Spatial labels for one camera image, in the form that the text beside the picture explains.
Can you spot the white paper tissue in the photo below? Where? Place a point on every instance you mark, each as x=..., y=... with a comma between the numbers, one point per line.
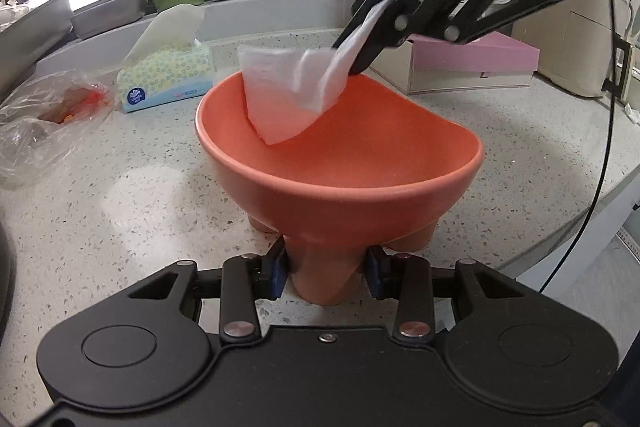
x=285, y=92

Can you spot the beige appliance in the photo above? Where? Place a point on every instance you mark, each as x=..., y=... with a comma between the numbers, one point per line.
x=565, y=47

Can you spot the clear plastic bag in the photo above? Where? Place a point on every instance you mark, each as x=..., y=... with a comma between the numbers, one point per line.
x=35, y=132

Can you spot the patterned tissue pack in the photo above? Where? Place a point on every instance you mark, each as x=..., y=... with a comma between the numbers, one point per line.
x=165, y=79

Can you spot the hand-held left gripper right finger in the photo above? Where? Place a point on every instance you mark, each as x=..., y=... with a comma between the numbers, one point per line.
x=377, y=277

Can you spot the dark round object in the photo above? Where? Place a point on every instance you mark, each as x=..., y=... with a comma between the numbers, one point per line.
x=4, y=282

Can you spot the large steel tray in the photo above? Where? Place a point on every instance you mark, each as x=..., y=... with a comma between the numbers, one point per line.
x=27, y=37

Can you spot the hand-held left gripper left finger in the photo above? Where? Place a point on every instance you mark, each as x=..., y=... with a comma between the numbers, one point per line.
x=274, y=277

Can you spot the orange footed bowl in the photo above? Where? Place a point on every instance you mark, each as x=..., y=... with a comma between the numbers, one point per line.
x=350, y=147

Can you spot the pink box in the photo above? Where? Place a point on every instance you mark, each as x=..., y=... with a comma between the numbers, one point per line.
x=475, y=67

